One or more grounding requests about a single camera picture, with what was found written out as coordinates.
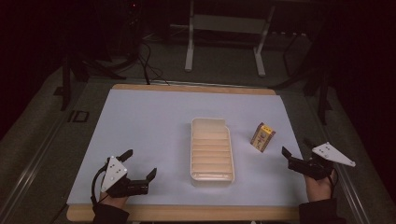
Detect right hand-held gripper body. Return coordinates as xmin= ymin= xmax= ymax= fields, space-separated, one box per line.
xmin=287 ymin=141 xmax=357 ymax=181

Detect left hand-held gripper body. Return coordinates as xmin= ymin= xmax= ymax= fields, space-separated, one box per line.
xmin=100 ymin=155 xmax=151 ymax=199

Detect person's left hand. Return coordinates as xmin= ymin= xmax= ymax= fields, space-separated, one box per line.
xmin=98 ymin=191 xmax=129 ymax=209

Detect person's right hand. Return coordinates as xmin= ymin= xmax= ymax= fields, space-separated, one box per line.
xmin=304 ymin=169 xmax=338 ymax=203

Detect small yellow patterned box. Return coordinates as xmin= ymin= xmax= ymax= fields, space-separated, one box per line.
xmin=249 ymin=121 xmax=276 ymax=154

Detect pale blue table mat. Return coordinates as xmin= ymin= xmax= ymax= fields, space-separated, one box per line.
xmin=66 ymin=88 xmax=310 ymax=207

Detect black tripod stand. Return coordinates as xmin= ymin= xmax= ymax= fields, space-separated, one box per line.
xmin=269 ymin=31 xmax=333 ymax=126
xmin=53 ymin=52 xmax=127 ymax=112

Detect white ribbed plastic tray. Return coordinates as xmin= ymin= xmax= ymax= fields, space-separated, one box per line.
xmin=190 ymin=117 xmax=236 ymax=189

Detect dark equipment with red light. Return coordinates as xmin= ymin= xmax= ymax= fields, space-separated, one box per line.
xmin=122 ymin=0 xmax=146 ymax=62

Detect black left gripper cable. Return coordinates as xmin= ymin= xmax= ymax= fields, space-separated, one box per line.
xmin=90 ymin=165 xmax=109 ymax=206

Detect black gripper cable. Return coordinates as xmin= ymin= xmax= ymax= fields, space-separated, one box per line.
xmin=326 ymin=175 xmax=336 ymax=198
xmin=90 ymin=165 xmax=109 ymax=206

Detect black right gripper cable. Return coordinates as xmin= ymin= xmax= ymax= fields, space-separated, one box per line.
xmin=326 ymin=175 xmax=336 ymax=198

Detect metal floor rail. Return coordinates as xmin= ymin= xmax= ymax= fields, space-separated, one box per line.
xmin=334 ymin=163 xmax=374 ymax=224
xmin=0 ymin=115 xmax=75 ymax=224

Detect black floor cables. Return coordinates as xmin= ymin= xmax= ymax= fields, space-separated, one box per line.
xmin=135 ymin=39 xmax=172 ymax=87

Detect white metal stand frame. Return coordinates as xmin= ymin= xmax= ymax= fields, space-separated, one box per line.
xmin=170 ymin=0 xmax=276 ymax=77

